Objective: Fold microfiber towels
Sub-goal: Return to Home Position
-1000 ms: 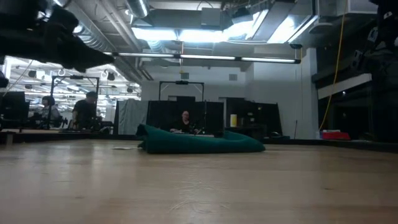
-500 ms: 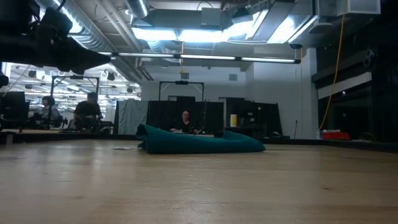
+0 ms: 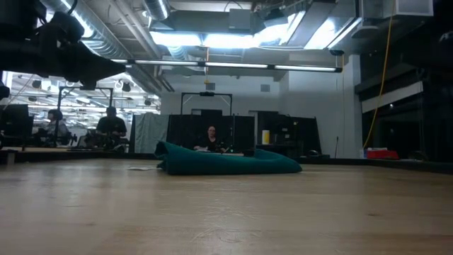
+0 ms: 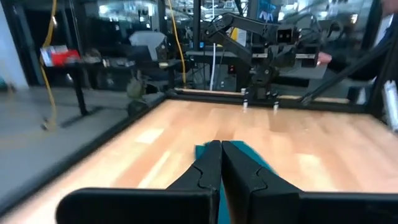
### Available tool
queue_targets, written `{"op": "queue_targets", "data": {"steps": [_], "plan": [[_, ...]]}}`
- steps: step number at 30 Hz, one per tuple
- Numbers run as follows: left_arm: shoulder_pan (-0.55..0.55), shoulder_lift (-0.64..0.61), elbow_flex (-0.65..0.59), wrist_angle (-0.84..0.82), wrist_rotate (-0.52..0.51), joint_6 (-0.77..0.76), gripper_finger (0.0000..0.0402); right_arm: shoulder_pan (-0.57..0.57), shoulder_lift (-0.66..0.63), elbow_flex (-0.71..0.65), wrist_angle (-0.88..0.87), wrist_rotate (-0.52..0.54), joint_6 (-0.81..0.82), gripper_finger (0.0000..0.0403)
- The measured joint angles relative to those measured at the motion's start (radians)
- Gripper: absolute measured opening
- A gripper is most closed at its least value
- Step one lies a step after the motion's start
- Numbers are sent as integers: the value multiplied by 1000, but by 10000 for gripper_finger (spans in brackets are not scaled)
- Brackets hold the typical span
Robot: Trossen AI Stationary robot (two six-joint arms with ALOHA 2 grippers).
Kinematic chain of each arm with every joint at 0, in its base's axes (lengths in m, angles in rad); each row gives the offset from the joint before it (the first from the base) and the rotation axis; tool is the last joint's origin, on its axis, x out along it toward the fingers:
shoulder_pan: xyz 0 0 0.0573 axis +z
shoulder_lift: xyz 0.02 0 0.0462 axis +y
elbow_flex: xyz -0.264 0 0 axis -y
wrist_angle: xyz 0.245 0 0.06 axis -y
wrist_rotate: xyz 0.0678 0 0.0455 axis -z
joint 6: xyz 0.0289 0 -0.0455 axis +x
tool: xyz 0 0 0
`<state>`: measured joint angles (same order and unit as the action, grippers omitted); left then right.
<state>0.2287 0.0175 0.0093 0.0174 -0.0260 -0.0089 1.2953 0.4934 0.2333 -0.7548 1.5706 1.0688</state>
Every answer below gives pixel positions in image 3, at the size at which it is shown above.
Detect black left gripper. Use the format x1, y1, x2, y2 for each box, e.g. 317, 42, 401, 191
33, 12, 127, 82

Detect teal microfiber towel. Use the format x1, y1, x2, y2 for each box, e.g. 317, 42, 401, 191
154, 140, 304, 176

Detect person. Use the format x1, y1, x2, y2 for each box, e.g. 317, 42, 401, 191
44, 108, 71, 147
193, 125, 229, 154
95, 106, 128, 149

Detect grey curtain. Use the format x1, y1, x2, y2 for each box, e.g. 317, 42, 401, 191
129, 112, 171, 154

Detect black monitor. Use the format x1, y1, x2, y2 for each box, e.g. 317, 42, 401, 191
0, 103, 35, 148

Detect black partition panel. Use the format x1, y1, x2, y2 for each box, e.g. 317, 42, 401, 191
166, 108, 256, 152

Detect long linear ceiling light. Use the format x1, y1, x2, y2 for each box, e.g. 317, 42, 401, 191
109, 58, 343, 74

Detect black cabinet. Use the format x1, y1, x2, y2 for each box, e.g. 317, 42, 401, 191
255, 111, 322, 159

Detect red box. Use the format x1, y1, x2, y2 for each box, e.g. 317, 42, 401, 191
365, 148, 400, 161

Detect black background rig frame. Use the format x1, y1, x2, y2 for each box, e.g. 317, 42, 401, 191
56, 80, 115, 148
180, 91, 234, 116

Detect yellow hanging cable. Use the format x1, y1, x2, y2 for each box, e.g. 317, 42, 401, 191
362, 0, 396, 150

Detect black aluminium table frame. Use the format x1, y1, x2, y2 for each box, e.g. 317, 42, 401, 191
0, 147, 453, 175

